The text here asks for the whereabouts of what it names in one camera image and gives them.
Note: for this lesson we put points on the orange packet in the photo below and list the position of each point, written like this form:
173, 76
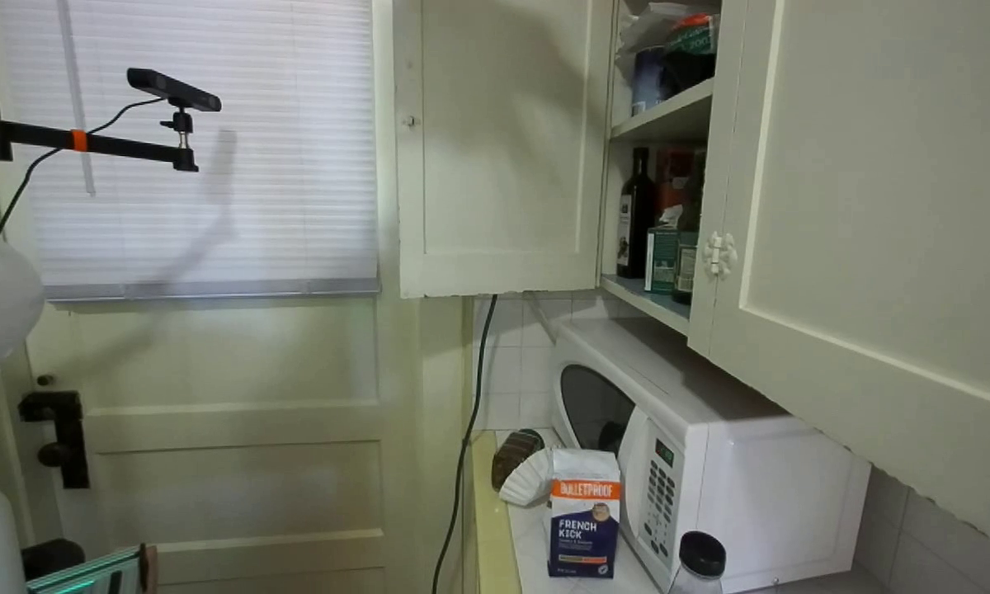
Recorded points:
698, 22

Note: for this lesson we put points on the open cream cabinet door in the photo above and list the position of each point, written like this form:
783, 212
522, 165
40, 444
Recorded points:
500, 140

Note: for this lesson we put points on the closed cream cabinet door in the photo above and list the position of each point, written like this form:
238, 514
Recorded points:
846, 234

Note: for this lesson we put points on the dark wine bottle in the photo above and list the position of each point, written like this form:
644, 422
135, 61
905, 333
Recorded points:
640, 201

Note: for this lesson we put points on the green white box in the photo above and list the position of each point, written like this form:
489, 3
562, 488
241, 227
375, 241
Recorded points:
663, 259

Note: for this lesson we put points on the white blue orange carton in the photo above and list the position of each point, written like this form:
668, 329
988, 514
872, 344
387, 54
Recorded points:
582, 514

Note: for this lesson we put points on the white window blind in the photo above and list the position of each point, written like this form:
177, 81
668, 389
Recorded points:
283, 196

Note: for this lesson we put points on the cream panelled door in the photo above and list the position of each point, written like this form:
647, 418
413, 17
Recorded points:
254, 448

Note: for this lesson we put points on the black-lidded glass jar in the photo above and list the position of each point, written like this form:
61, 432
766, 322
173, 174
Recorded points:
701, 566

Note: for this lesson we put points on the white microwave oven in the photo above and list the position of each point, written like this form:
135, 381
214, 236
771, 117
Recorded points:
705, 452

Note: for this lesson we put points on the black door latch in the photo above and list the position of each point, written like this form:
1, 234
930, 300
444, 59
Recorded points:
68, 451

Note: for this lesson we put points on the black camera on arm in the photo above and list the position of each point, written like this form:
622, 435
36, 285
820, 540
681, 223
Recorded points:
168, 88

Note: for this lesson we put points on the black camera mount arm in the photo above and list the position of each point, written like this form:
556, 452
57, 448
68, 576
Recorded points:
81, 140

